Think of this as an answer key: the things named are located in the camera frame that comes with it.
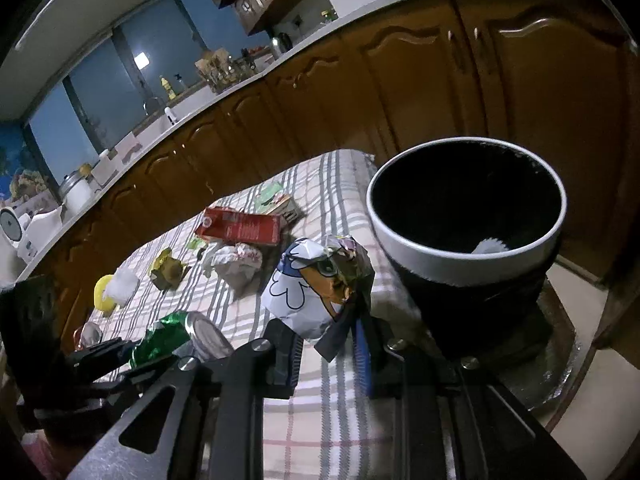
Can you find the white wrapper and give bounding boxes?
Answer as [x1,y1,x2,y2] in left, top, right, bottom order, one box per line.
[200,241,263,296]

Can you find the crushed green can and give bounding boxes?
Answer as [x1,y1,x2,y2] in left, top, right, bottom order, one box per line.
[131,310,236,368]

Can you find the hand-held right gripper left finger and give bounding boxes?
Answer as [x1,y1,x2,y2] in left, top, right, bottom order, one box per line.
[67,317,303,480]

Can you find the white canister with metal lid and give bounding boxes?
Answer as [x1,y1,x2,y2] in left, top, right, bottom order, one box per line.
[60,170,93,216]

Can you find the white crumpled tissue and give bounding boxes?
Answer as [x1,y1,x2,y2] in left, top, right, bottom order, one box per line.
[472,237,511,257]

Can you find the black bin with white rim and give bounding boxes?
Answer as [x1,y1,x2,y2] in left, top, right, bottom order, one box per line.
[366,136,568,361]

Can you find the white kitchen countertop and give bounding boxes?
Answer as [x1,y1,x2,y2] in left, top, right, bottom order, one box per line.
[0,0,601,291]

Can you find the crushed red can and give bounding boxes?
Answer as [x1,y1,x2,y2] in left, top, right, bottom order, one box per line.
[74,321,103,351]

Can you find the cartoon print snack bag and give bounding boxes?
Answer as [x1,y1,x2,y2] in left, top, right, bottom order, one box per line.
[260,234,376,361]

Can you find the small cardboard box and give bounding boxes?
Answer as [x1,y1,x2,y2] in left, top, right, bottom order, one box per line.
[114,132,143,163]
[90,150,118,186]

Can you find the red carton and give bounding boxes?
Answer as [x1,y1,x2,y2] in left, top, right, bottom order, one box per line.
[194,207,283,246]

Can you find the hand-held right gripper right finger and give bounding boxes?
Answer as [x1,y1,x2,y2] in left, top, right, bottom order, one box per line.
[350,307,588,480]

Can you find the plaid tablecloth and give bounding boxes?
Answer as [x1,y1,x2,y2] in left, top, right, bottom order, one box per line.
[60,149,458,480]

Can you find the white foam fruit net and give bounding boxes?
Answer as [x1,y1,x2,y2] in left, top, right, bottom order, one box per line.
[107,266,141,306]

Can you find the round dark stand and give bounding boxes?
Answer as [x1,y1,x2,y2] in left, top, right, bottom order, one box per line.
[495,280,593,413]

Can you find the brown wooden lower cabinets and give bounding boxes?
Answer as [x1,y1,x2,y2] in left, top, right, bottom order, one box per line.
[30,0,636,341]

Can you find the olive wrapper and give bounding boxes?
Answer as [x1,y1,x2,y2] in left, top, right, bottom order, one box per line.
[150,248,191,291]

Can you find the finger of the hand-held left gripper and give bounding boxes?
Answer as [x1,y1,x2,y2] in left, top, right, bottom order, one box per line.
[65,338,143,368]
[89,360,173,401]

